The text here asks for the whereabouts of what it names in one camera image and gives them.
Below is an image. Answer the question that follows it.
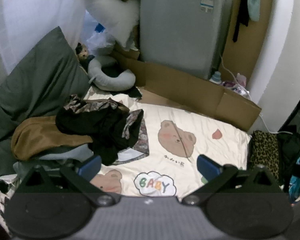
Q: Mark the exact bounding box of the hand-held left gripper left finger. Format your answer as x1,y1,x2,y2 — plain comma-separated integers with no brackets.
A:
20,155,120,207

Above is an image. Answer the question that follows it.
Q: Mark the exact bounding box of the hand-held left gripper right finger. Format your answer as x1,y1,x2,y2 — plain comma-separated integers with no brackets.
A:
181,154,283,205

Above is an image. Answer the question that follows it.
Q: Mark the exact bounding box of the floral patterned garment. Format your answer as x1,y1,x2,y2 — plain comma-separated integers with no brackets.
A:
63,94,150,166

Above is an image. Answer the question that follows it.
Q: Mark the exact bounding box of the blue-grey garment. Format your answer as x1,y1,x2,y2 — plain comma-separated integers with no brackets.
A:
39,144,94,164

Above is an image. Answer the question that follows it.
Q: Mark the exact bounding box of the bear print bed sheet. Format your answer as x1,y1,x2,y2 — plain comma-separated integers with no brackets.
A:
82,86,252,203

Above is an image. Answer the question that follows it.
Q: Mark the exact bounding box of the brown garment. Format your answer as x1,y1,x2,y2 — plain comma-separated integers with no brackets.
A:
11,116,93,161

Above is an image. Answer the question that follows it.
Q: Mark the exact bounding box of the leopard print cloth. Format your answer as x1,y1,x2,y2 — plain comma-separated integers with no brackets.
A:
250,130,287,183

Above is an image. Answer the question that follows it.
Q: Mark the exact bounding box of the flattened cardboard box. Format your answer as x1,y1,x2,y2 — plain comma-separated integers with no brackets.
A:
111,44,262,132

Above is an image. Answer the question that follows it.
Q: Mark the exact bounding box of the black clothing heap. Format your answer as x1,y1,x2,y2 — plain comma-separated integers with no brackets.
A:
276,127,300,180

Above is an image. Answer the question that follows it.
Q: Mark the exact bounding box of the grey neck pillow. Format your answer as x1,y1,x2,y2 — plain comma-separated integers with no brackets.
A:
87,55,136,91

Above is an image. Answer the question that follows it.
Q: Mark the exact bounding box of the small black cloth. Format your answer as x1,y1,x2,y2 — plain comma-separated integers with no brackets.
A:
126,87,143,100

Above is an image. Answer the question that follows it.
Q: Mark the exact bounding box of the blue white bottle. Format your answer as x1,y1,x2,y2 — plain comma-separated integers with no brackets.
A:
209,71,223,83

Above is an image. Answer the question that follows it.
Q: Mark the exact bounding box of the dark green blanket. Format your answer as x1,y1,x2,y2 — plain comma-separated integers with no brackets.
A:
0,92,23,178

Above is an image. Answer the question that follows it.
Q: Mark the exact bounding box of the dark green pillow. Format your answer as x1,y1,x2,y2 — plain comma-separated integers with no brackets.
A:
0,26,90,140

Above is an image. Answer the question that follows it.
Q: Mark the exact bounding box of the dark-haired doll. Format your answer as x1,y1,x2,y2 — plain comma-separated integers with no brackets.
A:
75,42,95,67

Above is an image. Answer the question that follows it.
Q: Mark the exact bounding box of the brown cardboard panel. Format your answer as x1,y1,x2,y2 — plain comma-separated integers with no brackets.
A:
224,0,277,80

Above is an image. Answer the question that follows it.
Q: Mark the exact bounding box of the small cardboard box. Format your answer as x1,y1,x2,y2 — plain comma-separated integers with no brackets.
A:
112,44,140,60

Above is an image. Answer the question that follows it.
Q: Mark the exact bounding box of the clear plastic bag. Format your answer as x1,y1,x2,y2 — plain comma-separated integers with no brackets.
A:
81,12,115,55

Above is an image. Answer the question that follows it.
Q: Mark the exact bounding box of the grey washing machine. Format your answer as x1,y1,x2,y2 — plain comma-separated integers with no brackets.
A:
139,0,234,80

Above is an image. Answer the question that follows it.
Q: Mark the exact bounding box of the white fluffy cushion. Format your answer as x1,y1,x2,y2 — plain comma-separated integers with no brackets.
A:
86,0,140,48

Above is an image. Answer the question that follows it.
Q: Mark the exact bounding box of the white curtain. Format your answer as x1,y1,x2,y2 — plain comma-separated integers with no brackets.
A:
0,0,87,95

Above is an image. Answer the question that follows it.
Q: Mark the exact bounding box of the black hanging garment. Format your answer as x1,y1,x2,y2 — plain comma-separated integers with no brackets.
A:
232,0,253,43

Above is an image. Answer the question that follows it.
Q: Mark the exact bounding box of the teal hanging garment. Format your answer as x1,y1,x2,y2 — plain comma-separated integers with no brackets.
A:
247,0,268,22

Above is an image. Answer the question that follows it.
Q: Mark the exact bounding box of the white cable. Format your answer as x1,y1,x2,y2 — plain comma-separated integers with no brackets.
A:
219,52,285,134

